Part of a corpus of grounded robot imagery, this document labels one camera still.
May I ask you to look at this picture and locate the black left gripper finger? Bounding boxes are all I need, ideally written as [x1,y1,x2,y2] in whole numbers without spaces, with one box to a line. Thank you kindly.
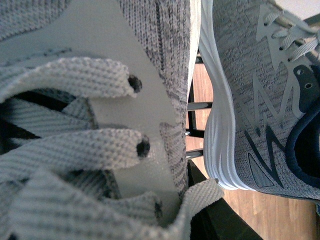
[187,159,263,240]

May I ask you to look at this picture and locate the grey knit sneaker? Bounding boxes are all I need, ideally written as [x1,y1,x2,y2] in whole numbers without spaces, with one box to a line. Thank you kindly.
[0,0,223,240]
[199,0,320,203]

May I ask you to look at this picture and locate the black metal shoe rack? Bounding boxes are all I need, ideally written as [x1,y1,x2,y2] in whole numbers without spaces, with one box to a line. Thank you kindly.
[185,50,213,159]

